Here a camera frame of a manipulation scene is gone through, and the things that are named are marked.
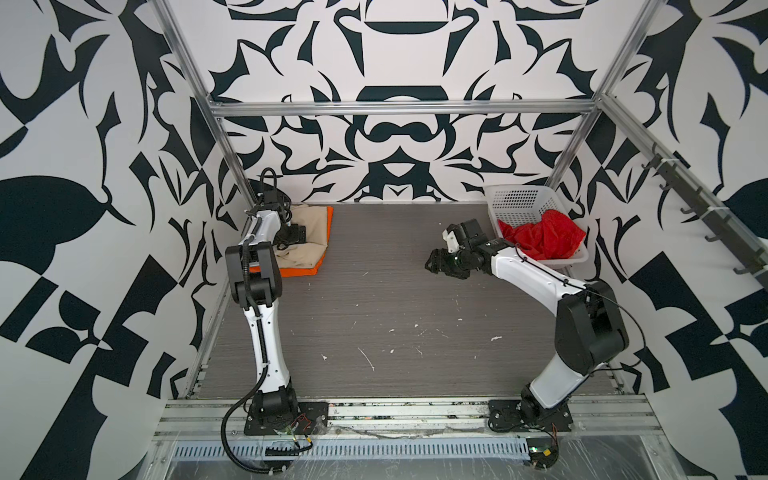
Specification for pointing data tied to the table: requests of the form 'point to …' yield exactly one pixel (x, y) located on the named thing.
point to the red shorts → (553, 236)
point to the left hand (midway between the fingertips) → (287, 234)
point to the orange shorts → (312, 271)
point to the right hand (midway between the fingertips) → (435, 264)
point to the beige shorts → (308, 254)
